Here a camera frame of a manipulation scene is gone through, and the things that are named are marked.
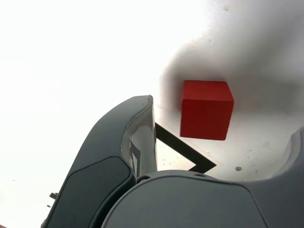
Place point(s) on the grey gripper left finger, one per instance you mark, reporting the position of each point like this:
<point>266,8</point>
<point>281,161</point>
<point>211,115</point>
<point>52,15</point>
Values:
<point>99,166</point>

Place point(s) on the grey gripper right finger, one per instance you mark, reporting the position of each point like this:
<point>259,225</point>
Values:
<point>190,204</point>

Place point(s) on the red cube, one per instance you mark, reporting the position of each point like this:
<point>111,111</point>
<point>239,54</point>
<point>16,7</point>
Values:
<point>204,118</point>

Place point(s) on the black tape square outline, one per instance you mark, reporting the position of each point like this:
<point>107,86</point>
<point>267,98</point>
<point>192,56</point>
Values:
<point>177,143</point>

